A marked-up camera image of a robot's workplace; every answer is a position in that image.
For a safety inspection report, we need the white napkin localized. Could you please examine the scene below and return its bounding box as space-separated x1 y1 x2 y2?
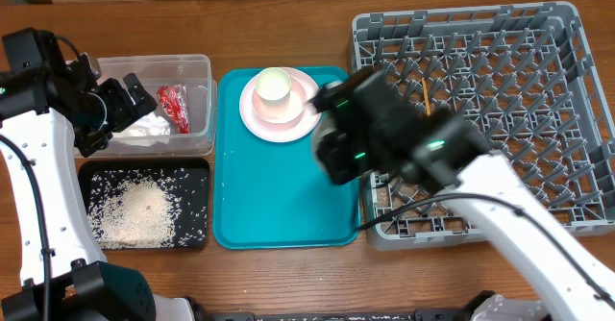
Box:
112 112 171 147

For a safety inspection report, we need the red snack wrapper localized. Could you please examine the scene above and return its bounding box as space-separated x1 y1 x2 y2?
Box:
157 85 190 134

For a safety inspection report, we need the wooden chopstick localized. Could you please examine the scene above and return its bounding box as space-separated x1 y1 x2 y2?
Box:
421 78 431 116

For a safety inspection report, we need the white rice heap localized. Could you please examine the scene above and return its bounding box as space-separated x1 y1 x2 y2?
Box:
86 166 209 249

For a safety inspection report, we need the pale green cup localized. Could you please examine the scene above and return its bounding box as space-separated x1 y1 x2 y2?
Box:
255 67 292 106

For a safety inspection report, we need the grey bowl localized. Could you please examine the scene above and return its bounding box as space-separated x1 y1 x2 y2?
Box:
310 113 336 172

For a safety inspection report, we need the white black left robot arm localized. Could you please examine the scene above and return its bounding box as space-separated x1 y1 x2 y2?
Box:
1 28 208 320

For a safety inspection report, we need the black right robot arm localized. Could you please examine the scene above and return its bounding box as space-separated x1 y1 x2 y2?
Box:
311 68 614 320

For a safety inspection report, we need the clear plastic waste bin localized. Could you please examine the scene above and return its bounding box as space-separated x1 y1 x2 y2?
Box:
92 54 217 159

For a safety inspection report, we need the pink round plate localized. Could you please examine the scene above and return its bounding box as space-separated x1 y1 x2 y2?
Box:
239 67 321 143

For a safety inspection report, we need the black flat tray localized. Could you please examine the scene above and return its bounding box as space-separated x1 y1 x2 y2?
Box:
76 157 211 253

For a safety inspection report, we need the teal plastic serving tray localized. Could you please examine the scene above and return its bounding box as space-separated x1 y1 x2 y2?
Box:
212 68 360 250

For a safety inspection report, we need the grey plastic dish rack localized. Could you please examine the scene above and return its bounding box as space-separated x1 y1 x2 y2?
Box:
351 2 614 236

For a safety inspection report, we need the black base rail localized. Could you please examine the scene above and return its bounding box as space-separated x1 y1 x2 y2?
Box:
211 308 472 321

